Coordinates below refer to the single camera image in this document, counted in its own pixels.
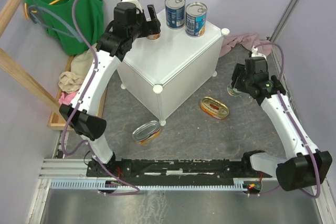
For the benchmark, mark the white lid green jar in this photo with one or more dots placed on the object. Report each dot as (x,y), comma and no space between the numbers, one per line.
(232,91)

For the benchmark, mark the silver oval fish tin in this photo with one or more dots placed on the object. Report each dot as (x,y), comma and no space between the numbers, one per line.
(146,132)

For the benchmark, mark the tall blue label can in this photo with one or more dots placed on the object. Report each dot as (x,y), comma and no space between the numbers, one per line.
(175,13)

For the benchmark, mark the small pink label can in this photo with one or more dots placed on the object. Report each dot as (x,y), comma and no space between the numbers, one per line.
(154,36)

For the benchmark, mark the red oval sardine tin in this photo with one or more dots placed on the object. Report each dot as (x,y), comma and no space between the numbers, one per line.
(214,108)

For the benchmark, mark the blue white label can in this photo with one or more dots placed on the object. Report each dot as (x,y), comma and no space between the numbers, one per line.
(195,19)

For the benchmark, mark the wooden tray frame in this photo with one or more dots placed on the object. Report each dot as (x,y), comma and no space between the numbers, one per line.
(57,122)

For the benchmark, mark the white cube cabinet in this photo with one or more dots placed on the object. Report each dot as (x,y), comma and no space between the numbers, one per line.
(163,73)

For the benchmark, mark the mauve crumpled cloth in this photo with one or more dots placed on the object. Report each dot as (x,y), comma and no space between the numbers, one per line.
(247,41)

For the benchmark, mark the white slotted cable duct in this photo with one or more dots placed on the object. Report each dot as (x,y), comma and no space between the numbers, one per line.
(103,184)

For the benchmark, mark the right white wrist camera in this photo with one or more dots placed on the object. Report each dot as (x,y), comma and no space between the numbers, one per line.
(256,53)

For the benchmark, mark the beige crumpled cloth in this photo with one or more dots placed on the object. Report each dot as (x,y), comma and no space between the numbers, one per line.
(71,81)

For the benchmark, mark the pink crumpled cloth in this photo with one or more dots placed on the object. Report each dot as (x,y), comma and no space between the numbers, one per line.
(66,98)

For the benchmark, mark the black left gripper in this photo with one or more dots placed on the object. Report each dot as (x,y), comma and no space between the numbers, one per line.
(151,27)

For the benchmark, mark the wooden rack pole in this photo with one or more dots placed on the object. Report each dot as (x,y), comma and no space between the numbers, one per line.
(8,12)

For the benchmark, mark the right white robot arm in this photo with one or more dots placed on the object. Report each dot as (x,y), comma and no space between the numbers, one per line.
(304,165)

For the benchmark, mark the wooden diagonal beam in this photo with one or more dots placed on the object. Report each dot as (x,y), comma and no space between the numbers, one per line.
(12,68)

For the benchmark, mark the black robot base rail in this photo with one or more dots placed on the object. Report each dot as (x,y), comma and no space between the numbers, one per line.
(213,172)

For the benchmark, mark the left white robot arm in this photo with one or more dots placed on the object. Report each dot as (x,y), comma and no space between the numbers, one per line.
(81,113)

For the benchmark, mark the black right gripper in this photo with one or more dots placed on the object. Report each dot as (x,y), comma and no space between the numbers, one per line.
(237,71)

